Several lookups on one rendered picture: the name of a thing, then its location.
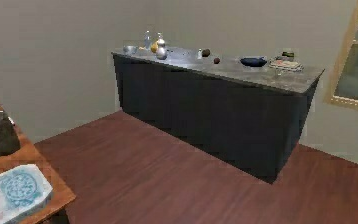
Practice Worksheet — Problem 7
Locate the wooden framed window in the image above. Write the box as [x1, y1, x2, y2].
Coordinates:
[323, 0, 358, 114]

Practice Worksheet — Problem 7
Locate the clear glass bottle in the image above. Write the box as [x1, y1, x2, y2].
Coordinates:
[143, 30, 152, 50]

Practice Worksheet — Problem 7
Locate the dark blue bowl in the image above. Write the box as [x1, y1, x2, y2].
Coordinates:
[239, 56, 268, 68]

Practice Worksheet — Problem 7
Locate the black counter with grey top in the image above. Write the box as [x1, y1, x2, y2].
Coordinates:
[111, 45, 325, 185]

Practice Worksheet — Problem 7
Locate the white and blue book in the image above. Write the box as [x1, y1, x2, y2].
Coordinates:
[0, 163, 54, 224]

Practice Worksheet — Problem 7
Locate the dark grey pot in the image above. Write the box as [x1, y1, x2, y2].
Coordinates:
[0, 111, 22, 157]

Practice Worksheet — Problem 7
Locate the brown wooden table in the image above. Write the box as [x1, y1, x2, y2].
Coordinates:
[0, 99, 77, 224]

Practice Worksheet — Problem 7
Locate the grey metal bowl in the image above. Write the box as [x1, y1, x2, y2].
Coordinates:
[122, 45, 139, 55]

